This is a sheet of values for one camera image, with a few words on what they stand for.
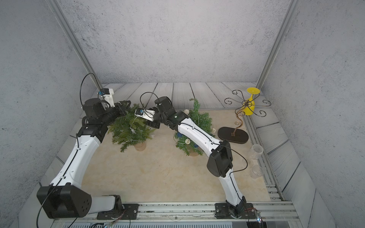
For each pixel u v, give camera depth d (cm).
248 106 80
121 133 83
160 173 87
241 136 102
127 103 74
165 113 61
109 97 65
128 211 73
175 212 74
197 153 78
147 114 64
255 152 76
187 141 75
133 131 72
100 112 57
